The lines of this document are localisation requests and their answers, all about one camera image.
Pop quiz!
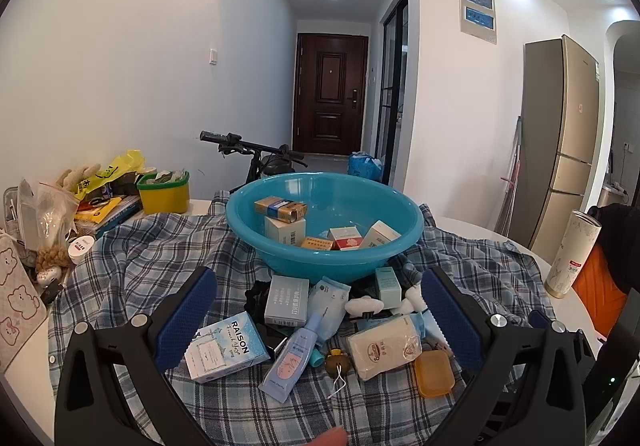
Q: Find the yellow container green rim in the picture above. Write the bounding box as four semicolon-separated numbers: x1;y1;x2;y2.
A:
136;170;191;215

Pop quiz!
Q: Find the blue plaid cloth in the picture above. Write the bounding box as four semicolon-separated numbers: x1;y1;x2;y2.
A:
47;189;556;446

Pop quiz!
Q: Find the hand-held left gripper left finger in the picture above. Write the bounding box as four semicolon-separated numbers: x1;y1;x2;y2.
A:
54;266;218;446

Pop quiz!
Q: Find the light blue sealed packet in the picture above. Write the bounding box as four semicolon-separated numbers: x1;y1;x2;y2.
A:
417;313;441;342

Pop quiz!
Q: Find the white thermos bottle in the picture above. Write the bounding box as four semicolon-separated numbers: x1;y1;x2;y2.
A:
545;209;603;299

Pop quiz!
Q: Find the orange soap box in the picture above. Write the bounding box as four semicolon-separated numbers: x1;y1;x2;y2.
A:
413;350;456;399

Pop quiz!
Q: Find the small white jar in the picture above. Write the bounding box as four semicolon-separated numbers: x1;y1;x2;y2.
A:
67;236;96;264

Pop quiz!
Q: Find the black jacket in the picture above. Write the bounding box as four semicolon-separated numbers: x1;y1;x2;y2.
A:
587;203;640;297

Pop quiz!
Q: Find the white and blue travel box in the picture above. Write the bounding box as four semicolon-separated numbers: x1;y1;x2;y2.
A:
184;311;271;383

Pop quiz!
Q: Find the wall electrical panel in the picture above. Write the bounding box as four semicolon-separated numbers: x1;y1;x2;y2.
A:
457;0;499;46

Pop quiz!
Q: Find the blue wipes packet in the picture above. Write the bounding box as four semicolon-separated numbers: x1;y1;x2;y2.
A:
306;277;351;342

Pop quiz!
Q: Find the gold and blue box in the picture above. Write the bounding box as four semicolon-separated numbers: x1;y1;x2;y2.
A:
254;196;308;224

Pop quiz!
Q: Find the bear print pouch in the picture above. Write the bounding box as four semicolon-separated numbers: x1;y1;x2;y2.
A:
0;231;48;372

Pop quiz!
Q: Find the white desktop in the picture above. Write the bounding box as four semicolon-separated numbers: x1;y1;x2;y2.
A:
0;199;608;446

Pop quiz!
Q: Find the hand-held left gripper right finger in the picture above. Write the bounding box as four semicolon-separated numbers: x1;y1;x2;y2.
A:
422;267;587;446

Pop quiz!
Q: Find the small brown toy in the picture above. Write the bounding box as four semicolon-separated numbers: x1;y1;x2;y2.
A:
324;348;348;399

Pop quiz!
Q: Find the blue bag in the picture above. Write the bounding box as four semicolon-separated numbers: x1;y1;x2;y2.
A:
347;152;383;184

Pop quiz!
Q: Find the white and green box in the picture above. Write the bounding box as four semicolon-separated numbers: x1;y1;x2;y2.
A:
359;220;402;249

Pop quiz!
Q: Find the clear zip bag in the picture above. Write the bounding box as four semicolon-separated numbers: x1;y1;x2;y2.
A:
15;179;78;252

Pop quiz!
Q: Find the yellow plastic bag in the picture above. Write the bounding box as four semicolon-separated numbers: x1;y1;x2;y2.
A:
75;149;146;202

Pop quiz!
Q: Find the blue plastic basin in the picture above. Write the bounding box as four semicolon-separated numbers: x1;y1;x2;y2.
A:
225;171;426;284

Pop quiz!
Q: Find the gold refrigerator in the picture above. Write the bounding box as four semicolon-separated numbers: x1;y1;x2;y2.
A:
507;35;601;252

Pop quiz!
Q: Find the small teal box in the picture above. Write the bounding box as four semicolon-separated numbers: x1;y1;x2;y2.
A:
375;266;403;309

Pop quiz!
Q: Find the person's left hand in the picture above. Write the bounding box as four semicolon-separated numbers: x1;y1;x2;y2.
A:
304;427;349;446

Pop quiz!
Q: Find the blue and white tube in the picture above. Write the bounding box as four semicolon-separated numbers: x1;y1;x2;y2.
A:
259;313;323;403

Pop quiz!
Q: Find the black bicycle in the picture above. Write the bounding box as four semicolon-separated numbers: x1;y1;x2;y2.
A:
199;130;307;194

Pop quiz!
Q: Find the brown entrance door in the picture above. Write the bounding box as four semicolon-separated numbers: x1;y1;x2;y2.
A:
292;33;369;154

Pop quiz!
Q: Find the orange chair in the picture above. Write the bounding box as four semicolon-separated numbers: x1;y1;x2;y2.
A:
572;243;628;337

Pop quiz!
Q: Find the white tissue pack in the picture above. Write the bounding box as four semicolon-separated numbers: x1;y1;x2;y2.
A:
346;313;423;382

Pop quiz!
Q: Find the stack of books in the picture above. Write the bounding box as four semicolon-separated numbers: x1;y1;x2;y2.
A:
75;196;143;239

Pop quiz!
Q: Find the beige plush bear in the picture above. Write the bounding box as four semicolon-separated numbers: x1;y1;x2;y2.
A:
56;163;101;189

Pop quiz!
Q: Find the folded metal rack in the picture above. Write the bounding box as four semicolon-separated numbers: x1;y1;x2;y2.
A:
495;116;523;234

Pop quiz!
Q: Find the grey-blue box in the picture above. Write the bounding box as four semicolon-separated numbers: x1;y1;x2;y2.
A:
264;275;311;327

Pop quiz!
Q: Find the white barcode box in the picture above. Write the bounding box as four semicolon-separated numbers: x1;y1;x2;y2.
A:
264;215;307;247

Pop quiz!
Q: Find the black framed glass door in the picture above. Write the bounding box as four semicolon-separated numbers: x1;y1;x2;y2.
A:
376;0;410;187

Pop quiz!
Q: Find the red and white box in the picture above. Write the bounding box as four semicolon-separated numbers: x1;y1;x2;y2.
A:
328;226;363;251

